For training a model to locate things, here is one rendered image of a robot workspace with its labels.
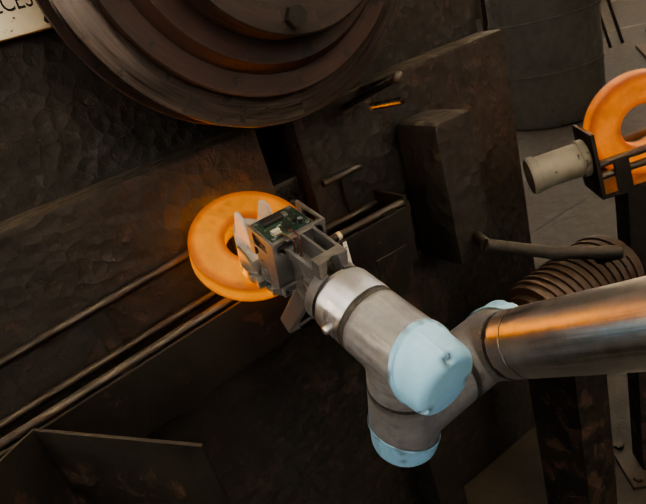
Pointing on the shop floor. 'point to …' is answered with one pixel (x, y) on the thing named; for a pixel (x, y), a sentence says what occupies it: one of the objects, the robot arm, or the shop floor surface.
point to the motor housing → (575, 387)
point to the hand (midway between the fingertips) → (243, 229)
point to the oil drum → (550, 58)
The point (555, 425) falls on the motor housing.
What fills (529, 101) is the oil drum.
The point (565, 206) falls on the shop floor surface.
